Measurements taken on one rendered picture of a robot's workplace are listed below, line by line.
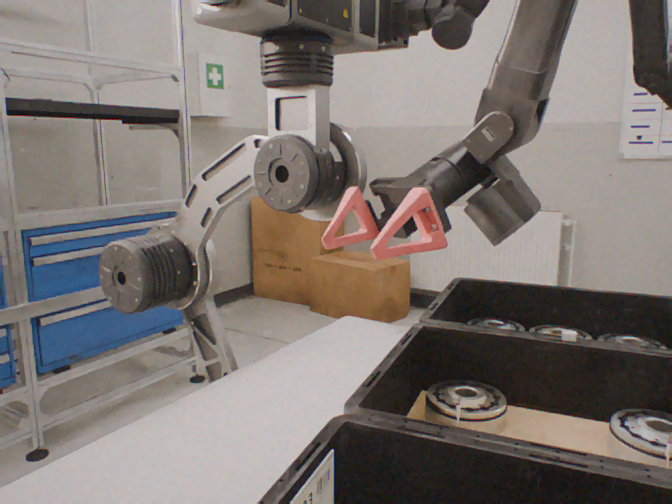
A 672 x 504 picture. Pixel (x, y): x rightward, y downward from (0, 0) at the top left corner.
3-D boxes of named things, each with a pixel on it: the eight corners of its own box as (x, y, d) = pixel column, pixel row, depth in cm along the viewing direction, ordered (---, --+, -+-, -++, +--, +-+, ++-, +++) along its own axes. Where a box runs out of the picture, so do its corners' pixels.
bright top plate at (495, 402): (418, 409, 68) (418, 405, 68) (436, 378, 77) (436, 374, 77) (501, 425, 65) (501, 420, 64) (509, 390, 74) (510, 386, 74)
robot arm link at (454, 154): (452, 149, 69) (473, 124, 63) (488, 191, 68) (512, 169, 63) (414, 175, 66) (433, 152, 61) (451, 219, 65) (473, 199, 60)
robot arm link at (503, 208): (520, 99, 63) (498, 104, 56) (587, 173, 61) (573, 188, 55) (448, 166, 70) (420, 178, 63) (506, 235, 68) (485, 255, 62)
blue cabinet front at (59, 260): (36, 374, 208) (20, 230, 198) (181, 323, 268) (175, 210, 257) (40, 376, 207) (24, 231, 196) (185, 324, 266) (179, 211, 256)
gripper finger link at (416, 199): (358, 275, 59) (418, 230, 62) (399, 286, 53) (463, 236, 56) (333, 221, 56) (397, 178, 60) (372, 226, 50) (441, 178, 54)
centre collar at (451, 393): (443, 401, 70) (443, 396, 70) (450, 385, 74) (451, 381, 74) (482, 408, 68) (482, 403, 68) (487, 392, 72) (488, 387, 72)
